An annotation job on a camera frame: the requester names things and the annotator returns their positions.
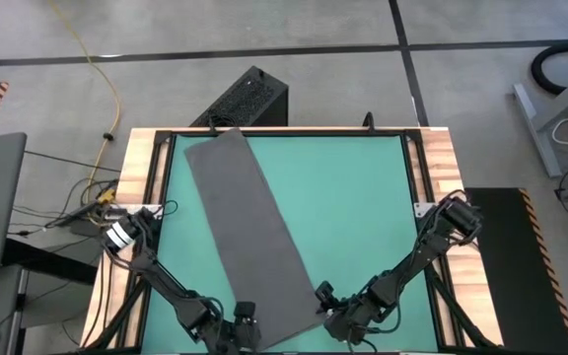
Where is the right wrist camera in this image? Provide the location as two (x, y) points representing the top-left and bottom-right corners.
(314, 279), (338, 308)

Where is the teal table mat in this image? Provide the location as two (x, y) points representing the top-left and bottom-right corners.
(141, 133), (439, 354)

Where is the wooden desk with grey legs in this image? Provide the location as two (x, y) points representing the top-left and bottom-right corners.
(513, 0), (568, 178)

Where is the thin black cable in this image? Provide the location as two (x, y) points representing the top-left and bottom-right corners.
(23, 149), (122, 174)

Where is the black mesh computer tower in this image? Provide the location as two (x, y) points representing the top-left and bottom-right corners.
(189, 65), (290, 128)

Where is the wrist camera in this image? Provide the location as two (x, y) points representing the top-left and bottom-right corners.
(233, 301), (257, 322)
(314, 279), (338, 308)

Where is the black aluminium table frame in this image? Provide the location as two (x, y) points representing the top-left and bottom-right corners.
(84, 128), (500, 355)

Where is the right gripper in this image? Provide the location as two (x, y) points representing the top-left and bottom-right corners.
(319, 294), (382, 346)

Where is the yellow floor cable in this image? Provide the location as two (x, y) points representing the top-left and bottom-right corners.
(46, 0), (121, 204)

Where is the grey towel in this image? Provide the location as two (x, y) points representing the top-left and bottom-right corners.
(183, 126), (328, 353)

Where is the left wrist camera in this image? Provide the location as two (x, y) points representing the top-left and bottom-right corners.
(233, 301), (257, 322)

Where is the black vacuum hose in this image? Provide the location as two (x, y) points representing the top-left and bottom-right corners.
(530, 39), (568, 97)

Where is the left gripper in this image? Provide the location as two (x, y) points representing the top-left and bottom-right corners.
(192, 295), (265, 355)

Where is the large black striped-edge floor mat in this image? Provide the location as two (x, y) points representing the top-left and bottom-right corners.
(464, 186), (568, 355)

